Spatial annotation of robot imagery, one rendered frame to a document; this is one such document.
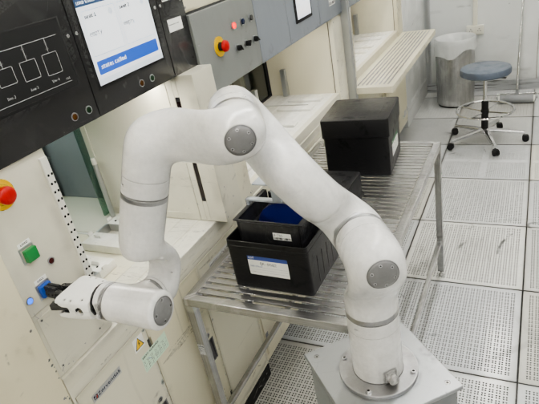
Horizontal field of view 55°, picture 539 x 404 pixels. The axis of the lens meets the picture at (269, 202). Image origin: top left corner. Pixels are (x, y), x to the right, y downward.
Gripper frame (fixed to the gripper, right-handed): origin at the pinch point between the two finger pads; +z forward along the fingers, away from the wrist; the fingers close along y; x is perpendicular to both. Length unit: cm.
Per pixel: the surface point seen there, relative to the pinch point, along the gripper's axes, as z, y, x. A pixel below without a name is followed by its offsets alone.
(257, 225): -24, 54, -13
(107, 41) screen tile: 2, 44, 47
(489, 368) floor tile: -86, 109, -110
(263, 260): -26, 50, -23
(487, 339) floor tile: -84, 126, -110
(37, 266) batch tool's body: 3.1, 0.7, 6.0
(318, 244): -41, 58, -21
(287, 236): -34, 54, -15
